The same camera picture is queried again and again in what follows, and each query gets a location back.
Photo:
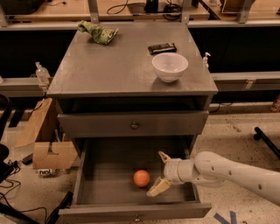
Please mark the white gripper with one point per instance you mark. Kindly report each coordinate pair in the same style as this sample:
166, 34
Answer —
171, 171

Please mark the orange fruit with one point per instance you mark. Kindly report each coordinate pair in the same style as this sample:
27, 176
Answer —
141, 178

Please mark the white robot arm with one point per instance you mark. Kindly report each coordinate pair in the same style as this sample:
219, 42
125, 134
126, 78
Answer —
211, 170

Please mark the closed gray drawer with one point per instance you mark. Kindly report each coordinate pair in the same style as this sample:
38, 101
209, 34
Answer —
133, 124

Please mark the open gray drawer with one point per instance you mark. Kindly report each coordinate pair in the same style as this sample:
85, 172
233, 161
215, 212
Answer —
105, 191

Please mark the gray wooden cabinet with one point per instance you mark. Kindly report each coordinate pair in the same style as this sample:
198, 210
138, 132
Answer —
119, 77

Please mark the black caster leg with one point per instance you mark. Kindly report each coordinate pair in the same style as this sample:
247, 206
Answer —
259, 134

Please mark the white ceramic bowl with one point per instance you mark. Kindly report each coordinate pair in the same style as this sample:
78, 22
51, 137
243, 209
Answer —
169, 66

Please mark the brown cardboard box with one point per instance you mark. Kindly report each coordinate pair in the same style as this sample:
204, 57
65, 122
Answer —
42, 134

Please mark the small white pump bottle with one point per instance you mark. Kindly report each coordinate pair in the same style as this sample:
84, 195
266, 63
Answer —
205, 59

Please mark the dark snack bar wrapper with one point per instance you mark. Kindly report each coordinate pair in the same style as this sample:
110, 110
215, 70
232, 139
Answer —
162, 48

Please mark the green crumpled chip bag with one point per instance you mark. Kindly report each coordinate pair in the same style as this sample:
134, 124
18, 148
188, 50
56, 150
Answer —
99, 34

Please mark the clear sanitizer bottle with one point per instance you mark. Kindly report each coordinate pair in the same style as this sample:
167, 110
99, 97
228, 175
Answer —
42, 74

